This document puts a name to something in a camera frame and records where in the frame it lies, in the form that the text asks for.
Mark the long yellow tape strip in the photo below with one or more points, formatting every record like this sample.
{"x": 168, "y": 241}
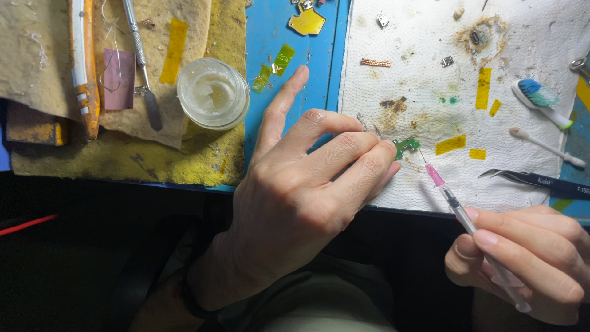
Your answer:
{"x": 483, "y": 87}

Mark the wide yellow tape piece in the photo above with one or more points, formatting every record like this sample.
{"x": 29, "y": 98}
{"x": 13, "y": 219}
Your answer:
{"x": 451, "y": 144}

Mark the glass jar of flux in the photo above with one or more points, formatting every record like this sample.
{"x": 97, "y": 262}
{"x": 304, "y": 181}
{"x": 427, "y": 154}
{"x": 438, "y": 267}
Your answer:
{"x": 213, "y": 92}

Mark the small beige crumb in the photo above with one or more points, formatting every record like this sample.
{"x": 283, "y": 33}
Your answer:
{"x": 458, "y": 13}

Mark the small yellow tape piece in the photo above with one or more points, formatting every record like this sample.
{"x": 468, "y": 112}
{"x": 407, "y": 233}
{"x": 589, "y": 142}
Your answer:
{"x": 495, "y": 107}

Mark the person's right hand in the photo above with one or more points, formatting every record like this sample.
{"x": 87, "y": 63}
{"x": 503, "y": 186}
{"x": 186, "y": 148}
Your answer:
{"x": 544, "y": 267}

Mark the burnt metal connector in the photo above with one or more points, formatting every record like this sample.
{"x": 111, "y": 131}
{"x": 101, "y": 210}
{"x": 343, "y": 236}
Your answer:
{"x": 474, "y": 37}

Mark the yellow tape strip on cloth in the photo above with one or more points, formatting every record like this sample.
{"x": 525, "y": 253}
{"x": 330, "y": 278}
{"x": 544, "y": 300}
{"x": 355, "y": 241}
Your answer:
{"x": 174, "y": 50}

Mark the white paper towel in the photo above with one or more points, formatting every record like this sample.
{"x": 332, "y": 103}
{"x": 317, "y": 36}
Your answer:
{"x": 415, "y": 92}

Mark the worn orange block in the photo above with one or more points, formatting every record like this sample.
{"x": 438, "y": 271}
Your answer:
{"x": 37, "y": 127}

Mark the silver metal tool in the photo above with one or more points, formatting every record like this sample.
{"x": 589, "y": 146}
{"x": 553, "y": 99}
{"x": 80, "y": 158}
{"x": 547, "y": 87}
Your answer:
{"x": 580, "y": 64}

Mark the green yellow tape strip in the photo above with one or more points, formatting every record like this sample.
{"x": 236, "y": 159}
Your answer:
{"x": 276, "y": 64}

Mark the clear syringe with pink needle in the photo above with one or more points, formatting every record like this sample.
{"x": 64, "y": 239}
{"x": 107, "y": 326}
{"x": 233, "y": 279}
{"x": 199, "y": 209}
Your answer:
{"x": 454, "y": 203}

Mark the black wristband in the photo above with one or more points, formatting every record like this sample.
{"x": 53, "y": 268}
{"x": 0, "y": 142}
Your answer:
{"x": 193, "y": 295}

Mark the green tape piece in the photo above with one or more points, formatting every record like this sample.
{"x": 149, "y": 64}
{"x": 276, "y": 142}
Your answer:
{"x": 561, "y": 204}

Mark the metal spudger tool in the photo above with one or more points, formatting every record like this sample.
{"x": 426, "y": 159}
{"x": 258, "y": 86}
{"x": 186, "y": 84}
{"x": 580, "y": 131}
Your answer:
{"x": 140, "y": 60}

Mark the small green circuit board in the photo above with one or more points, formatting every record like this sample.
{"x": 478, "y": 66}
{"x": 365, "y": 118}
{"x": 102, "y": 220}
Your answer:
{"x": 406, "y": 146}

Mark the tan heat cloth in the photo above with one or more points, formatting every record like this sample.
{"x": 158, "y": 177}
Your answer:
{"x": 37, "y": 46}

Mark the square yellow tape piece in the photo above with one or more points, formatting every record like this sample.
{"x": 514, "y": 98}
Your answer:
{"x": 477, "y": 154}

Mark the mauve rectangular pad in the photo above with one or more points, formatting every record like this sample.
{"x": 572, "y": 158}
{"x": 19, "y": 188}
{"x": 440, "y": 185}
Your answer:
{"x": 119, "y": 79}

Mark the person's left hand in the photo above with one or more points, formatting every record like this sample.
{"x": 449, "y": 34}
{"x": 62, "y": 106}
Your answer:
{"x": 285, "y": 198}

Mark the yellow taped circuit board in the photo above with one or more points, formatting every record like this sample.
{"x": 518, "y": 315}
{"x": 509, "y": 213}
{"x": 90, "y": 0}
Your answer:
{"x": 307, "y": 20}

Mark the person's grey shirt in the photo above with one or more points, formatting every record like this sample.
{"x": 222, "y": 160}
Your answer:
{"x": 322, "y": 299}

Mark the yellow tape at mat edge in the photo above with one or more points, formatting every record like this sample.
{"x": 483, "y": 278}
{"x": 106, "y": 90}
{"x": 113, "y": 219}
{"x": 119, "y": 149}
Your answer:
{"x": 583, "y": 92}

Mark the copper desoldering braid piece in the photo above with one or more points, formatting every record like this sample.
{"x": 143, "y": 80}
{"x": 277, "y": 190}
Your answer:
{"x": 376, "y": 62}

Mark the white toothbrush with blue bristles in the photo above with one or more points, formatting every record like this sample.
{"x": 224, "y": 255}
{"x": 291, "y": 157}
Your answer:
{"x": 539, "y": 94}

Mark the small metal connector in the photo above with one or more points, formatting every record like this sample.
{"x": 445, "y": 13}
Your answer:
{"x": 382, "y": 20}
{"x": 447, "y": 61}

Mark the yellow sponge mat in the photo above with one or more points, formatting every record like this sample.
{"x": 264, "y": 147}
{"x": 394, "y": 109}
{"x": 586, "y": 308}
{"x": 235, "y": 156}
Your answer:
{"x": 184, "y": 161}

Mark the black tweezers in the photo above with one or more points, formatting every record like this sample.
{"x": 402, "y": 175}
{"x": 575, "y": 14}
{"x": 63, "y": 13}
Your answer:
{"x": 539, "y": 180}

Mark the white cotton swab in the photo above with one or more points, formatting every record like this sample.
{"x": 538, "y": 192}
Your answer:
{"x": 546, "y": 146}

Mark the blue work mat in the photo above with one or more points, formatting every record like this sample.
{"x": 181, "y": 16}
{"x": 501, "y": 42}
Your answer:
{"x": 265, "y": 27}

